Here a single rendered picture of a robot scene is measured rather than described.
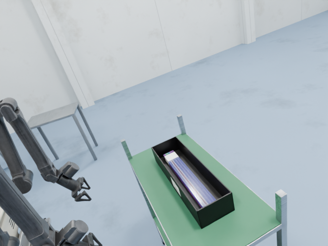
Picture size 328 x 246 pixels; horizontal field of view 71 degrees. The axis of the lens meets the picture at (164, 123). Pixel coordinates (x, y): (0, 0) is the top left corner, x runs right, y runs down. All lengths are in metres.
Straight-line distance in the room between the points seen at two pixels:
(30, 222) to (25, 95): 5.27
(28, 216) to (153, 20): 5.71
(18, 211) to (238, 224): 0.81
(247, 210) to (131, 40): 5.36
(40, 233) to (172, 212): 0.56
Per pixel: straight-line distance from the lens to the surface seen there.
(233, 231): 1.08
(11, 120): 1.15
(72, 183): 1.34
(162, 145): 1.45
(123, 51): 6.02
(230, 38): 7.42
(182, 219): 1.14
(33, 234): 0.92
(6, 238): 0.98
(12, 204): 0.85
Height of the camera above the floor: 1.84
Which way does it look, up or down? 28 degrees down
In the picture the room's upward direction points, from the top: 16 degrees counter-clockwise
